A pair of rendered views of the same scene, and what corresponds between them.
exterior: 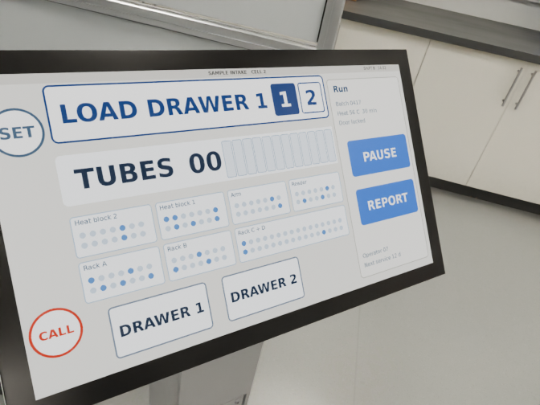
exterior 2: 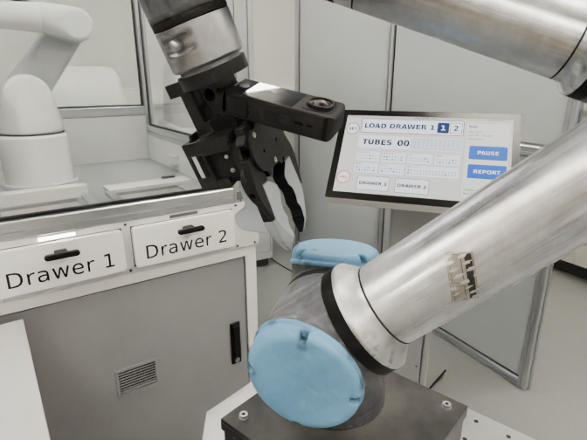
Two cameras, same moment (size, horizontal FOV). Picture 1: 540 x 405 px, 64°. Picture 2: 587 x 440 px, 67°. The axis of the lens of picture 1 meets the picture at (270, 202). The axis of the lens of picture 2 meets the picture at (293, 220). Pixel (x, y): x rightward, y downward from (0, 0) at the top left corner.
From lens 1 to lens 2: 1.06 m
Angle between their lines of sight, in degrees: 52
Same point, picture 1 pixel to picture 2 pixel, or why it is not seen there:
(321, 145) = (455, 145)
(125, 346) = (359, 186)
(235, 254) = (403, 172)
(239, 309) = (398, 189)
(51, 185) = (355, 141)
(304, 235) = (435, 174)
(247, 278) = (405, 181)
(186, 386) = not seen: hidden behind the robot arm
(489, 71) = not seen: outside the picture
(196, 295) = (385, 180)
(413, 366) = not seen: outside the picture
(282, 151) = (435, 144)
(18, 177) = (348, 138)
